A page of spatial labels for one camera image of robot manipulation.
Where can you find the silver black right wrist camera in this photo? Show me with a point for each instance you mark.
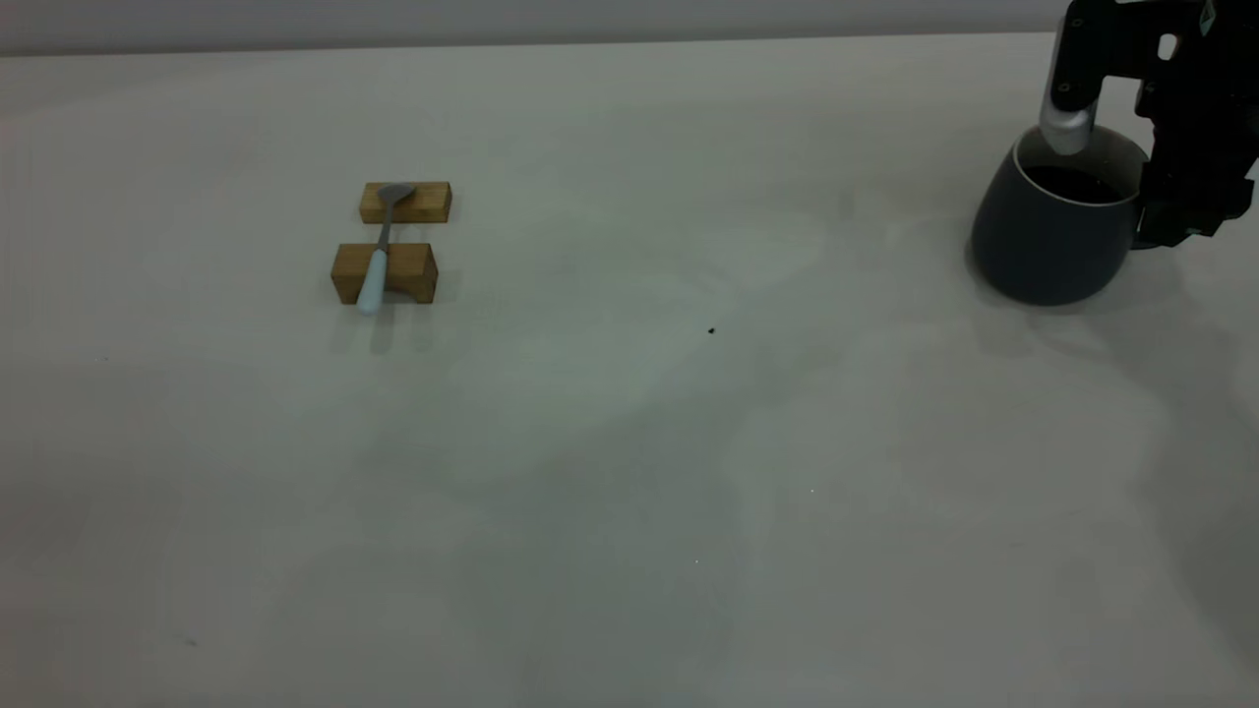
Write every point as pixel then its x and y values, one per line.
pixel 1070 118

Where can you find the dark coffee liquid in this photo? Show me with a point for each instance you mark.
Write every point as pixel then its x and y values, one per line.
pixel 1077 185

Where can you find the rectangular wooden block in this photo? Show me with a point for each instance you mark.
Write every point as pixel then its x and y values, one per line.
pixel 431 203

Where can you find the arched wooden block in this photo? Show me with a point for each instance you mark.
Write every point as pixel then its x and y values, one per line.
pixel 411 270

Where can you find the dark grey ceramic mug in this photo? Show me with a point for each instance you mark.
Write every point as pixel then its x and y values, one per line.
pixel 1043 251

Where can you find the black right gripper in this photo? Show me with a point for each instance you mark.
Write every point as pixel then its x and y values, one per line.
pixel 1215 69

